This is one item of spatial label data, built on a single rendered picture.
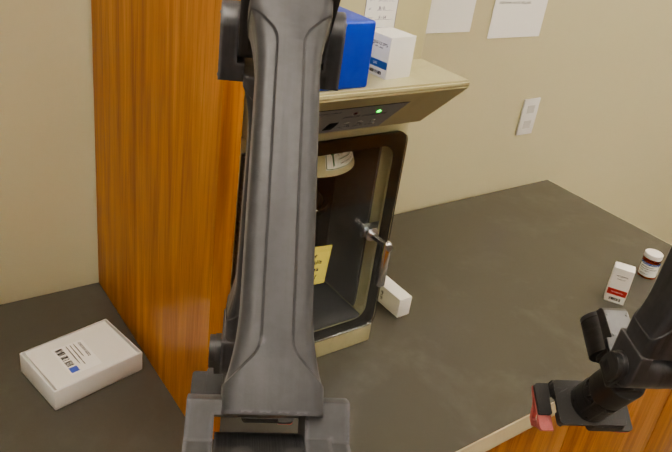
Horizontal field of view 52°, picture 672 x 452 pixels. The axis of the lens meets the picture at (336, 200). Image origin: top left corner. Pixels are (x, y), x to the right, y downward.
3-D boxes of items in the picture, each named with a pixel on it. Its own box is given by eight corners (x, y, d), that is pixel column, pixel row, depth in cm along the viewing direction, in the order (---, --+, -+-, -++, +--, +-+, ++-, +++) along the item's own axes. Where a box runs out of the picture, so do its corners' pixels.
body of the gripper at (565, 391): (547, 383, 103) (568, 366, 97) (610, 385, 105) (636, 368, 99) (555, 427, 100) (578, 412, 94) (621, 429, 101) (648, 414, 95)
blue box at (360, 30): (265, 69, 95) (271, 3, 91) (325, 65, 101) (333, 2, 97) (305, 93, 88) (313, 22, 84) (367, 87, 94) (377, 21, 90)
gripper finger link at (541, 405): (514, 399, 110) (537, 379, 102) (556, 400, 111) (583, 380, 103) (521, 443, 106) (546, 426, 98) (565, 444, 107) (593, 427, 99)
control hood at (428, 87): (239, 138, 98) (244, 69, 94) (411, 116, 116) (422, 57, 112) (281, 170, 90) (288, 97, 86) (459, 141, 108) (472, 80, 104)
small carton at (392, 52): (361, 69, 101) (367, 28, 98) (385, 66, 104) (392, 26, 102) (385, 80, 98) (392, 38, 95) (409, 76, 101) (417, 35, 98)
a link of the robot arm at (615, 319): (621, 372, 85) (686, 375, 86) (600, 287, 91) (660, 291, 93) (578, 402, 95) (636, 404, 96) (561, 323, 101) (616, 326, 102)
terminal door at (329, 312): (228, 368, 117) (245, 151, 100) (370, 321, 134) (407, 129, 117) (230, 371, 117) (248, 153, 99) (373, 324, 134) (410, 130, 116)
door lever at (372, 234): (370, 271, 126) (358, 274, 125) (378, 226, 122) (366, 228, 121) (388, 287, 123) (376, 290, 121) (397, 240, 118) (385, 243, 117)
